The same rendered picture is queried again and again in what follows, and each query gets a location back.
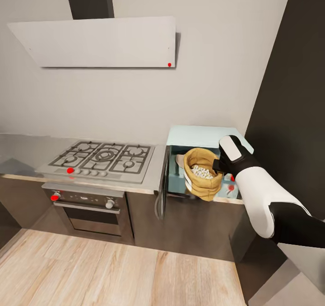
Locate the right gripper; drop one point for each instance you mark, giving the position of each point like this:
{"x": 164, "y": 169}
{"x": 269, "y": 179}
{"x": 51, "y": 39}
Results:
{"x": 220, "y": 166}

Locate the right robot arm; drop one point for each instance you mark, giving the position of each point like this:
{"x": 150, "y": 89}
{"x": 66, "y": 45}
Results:
{"x": 273, "y": 212}

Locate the oven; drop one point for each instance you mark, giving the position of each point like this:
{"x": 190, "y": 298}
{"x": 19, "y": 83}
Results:
{"x": 92, "y": 212}

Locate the range hood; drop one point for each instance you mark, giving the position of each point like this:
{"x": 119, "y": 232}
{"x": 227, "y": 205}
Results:
{"x": 95, "y": 38}

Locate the popcorn bag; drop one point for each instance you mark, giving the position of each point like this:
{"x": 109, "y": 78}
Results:
{"x": 203, "y": 187}

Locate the fridge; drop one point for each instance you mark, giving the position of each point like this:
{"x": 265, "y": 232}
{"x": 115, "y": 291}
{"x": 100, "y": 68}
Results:
{"x": 287, "y": 132}

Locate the burner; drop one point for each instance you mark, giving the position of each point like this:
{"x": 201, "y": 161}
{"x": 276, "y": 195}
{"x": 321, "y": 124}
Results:
{"x": 106, "y": 160}

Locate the microwave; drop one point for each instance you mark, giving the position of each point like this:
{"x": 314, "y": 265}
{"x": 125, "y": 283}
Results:
{"x": 182, "y": 138}

